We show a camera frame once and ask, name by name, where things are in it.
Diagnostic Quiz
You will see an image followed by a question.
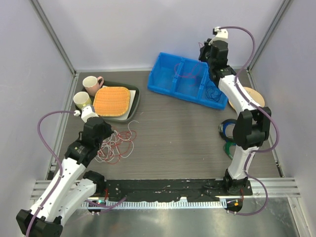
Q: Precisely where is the black wire coil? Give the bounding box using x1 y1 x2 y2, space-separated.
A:
218 119 237 141

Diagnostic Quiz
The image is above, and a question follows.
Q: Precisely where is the orange woven mat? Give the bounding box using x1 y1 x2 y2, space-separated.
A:
92 86 131 118

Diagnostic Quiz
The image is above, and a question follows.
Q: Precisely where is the blue wire coil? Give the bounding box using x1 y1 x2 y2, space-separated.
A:
221 120 237 143

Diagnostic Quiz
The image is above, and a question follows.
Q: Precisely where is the beige decorated ceramic plate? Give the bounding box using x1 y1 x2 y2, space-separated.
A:
225 87 265 112

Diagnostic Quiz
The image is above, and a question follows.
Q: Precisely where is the dark green plastic tray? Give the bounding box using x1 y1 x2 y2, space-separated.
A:
89 81 140 123

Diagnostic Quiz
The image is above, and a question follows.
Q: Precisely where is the aluminium frame post left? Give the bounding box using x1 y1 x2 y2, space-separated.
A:
29 0 76 76

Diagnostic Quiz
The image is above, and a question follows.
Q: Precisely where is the pink ceramic mug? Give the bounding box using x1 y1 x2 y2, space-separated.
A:
82 76 104 97

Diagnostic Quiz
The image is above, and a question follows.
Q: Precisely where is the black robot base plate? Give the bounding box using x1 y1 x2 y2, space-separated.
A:
104 179 253 202

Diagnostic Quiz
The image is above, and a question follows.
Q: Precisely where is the red thin wire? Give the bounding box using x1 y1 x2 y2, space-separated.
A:
95 41 210 165

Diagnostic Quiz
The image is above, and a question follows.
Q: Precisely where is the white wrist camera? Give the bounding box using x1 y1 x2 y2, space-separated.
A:
208 27 228 45
74 105 98 123

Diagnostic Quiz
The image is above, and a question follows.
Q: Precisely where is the slotted cable duct rail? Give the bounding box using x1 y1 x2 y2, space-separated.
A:
76 199 228 210

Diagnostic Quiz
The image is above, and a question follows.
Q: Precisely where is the blue three-compartment plastic bin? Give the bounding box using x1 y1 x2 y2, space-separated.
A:
147 52 228 110

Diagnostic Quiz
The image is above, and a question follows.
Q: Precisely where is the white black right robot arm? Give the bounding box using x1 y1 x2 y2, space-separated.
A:
198 39 271 195

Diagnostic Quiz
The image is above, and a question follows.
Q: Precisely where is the dark blue thin wire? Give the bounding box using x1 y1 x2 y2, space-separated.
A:
205 79 222 102

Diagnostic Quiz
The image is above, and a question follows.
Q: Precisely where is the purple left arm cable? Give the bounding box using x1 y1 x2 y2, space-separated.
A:
24 110 129 237

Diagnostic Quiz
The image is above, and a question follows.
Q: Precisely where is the yellow green ceramic mug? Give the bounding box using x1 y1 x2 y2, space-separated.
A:
73 91 92 110

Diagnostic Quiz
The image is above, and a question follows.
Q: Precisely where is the aluminium frame post right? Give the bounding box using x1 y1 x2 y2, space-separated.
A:
247 0 293 72

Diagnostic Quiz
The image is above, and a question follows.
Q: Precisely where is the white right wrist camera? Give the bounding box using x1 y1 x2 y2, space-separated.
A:
208 27 228 45

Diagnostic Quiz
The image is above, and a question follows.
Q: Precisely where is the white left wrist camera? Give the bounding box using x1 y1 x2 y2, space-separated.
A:
74 105 98 123

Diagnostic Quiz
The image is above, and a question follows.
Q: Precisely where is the white thin wire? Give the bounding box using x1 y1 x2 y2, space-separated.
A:
95 120 139 163

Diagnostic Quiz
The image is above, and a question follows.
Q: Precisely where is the aluminium frame post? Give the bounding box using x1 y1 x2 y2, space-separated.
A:
29 0 76 76
247 0 293 72

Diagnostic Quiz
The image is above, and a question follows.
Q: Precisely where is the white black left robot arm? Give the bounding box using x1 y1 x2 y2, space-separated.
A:
16 117 113 237

